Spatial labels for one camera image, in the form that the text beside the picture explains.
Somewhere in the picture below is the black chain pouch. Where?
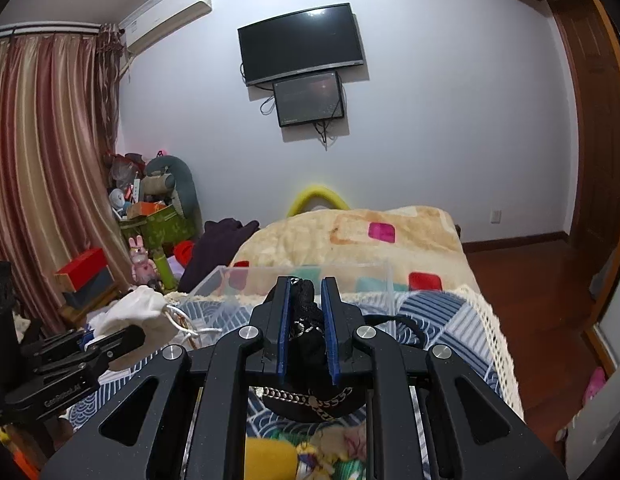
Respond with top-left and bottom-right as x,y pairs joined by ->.
258,278 -> 365,424

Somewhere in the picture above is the floral fabric bundle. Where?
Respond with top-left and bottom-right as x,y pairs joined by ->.
273,422 -> 368,480

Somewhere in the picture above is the yellow sponge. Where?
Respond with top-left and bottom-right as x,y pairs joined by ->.
244,437 -> 298,480

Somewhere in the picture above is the clear plastic storage box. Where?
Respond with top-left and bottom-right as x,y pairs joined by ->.
172,262 -> 398,347

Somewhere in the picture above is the red box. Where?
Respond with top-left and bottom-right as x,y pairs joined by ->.
54,247 -> 107,292

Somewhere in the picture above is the beige fleece blanket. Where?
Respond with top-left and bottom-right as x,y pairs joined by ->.
232,206 -> 479,292

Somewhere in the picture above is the pink rabbit plush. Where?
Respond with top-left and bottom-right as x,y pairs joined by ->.
128,235 -> 160,290

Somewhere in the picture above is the dark purple blanket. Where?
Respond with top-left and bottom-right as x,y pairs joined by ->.
178,218 -> 259,292

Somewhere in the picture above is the blue white patterned cloth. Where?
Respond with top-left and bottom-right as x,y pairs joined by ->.
66,285 -> 525,479

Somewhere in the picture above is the yellow hoop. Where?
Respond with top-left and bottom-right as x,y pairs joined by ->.
286,184 -> 350,217

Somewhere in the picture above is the green cardboard box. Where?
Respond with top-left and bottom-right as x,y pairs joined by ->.
119,205 -> 197,249

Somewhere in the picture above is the grey green plush dinosaur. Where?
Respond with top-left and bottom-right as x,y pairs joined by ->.
140,155 -> 203,234

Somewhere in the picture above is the striped red beige curtain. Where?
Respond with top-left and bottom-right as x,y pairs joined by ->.
0,24 -> 130,334

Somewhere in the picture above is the brown wooden door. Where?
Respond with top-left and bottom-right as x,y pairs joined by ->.
549,0 -> 620,326

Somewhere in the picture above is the white air conditioner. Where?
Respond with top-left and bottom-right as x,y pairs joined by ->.
122,0 -> 212,55

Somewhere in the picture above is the white wall socket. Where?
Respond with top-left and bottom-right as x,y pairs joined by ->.
490,210 -> 502,224

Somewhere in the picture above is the small black wall monitor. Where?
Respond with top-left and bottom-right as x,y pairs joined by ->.
273,70 -> 345,128

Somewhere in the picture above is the large black wall television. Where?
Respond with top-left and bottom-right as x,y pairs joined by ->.
237,3 -> 364,86

